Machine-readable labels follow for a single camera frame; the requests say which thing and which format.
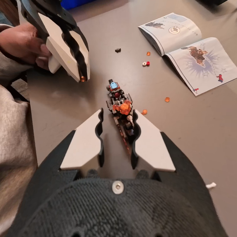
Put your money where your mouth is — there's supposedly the black red lego motorcycle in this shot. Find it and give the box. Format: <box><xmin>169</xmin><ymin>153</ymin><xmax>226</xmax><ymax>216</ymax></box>
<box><xmin>105</xmin><ymin>79</ymin><xmax>139</xmax><ymax>155</ymax></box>

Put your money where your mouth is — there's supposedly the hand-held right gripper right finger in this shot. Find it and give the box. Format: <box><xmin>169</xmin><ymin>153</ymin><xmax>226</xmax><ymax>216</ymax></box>
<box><xmin>131</xmin><ymin>109</ymin><xmax>176</xmax><ymax>172</ymax></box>

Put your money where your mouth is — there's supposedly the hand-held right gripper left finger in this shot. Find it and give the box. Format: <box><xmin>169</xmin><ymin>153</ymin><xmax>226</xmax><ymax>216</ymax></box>
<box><xmin>60</xmin><ymin>108</ymin><xmax>104</xmax><ymax>171</ymax></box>

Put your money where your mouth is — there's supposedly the person's left forearm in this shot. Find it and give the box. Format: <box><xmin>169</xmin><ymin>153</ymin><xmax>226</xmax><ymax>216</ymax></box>
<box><xmin>0</xmin><ymin>51</ymin><xmax>33</xmax><ymax>79</ymax></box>

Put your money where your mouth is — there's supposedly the person's left hand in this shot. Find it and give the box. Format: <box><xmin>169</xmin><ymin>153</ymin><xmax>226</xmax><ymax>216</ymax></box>
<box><xmin>0</xmin><ymin>24</ymin><xmax>52</xmax><ymax>71</ymax></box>

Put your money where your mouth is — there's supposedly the lego instruction booklet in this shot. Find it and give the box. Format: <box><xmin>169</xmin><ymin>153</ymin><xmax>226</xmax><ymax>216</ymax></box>
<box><xmin>138</xmin><ymin>13</ymin><xmax>237</xmax><ymax>97</ymax></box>

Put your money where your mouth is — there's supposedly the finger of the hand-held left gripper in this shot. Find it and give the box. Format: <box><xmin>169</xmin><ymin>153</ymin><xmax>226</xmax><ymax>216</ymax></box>
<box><xmin>69</xmin><ymin>30</ymin><xmax>91</xmax><ymax>81</ymax></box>
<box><xmin>38</xmin><ymin>13</ymin><xmax>83</xmax><ymax>83</ymax></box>

